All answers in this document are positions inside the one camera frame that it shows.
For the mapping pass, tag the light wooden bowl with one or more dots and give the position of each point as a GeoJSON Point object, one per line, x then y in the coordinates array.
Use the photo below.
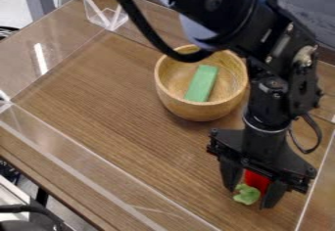
{"type": "Point", "coordinates": [174, 75]}

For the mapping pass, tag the green rectangular block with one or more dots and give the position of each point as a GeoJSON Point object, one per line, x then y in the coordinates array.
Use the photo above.
{"type": "Point", "coordinates": [202, 84]}

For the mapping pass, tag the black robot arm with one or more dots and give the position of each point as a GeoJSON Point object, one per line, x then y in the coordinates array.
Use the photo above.
{"type": "Point", "coordinates": [279, 47]}

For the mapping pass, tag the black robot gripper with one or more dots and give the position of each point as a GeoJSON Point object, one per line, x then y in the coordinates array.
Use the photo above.
{"type": "Point", "coordinates": [264, 153]}

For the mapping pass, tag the red felt fruit green stem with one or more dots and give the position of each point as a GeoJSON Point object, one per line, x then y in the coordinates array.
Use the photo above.
{"type": "Point", "coordinates": [251, 189]}

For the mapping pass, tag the clear acrylic tray enclosure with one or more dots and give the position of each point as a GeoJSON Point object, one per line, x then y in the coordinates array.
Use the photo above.
{"type": "Point", "coordinates": [87, 132]}

